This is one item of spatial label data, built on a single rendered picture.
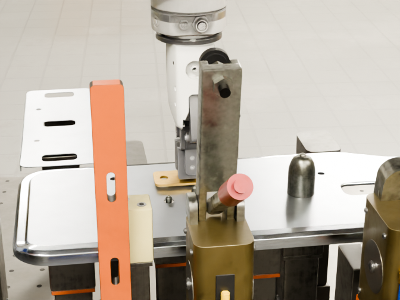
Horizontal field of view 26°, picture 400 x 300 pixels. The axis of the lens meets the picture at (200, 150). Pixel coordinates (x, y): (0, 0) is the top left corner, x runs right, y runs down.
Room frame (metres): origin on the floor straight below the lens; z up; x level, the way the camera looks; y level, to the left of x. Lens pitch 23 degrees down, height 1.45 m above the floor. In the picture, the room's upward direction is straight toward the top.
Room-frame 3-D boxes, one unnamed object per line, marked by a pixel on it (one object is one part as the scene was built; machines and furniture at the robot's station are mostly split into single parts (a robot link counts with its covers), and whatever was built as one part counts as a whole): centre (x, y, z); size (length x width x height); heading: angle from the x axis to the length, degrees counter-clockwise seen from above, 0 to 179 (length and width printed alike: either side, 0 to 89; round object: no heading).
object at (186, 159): (0.92, 0.01, 1.04); 0.03 x 0.03 x 0.07; 9
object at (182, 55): (0.95, 0.01, 1.14); 0.10 x 0.07 x 0.11; 9
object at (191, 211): (0.75, 0.01, 1.06); 0.03 x 0.01 x 0.03; 9
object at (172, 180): (0.95, 0.01, 1.01); 0.08 x 0.04 x 0.01; 99
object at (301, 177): (0.91, -0.12, 1.02); 0.03 x 0.03 x 0.07
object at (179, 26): (0.94, 0.01, 1.20); 0.09 x 0.08 x 0.03; 9
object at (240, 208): (0.76, -0.04, 1.06); 0.03 x 0.01 x 0.03; 9
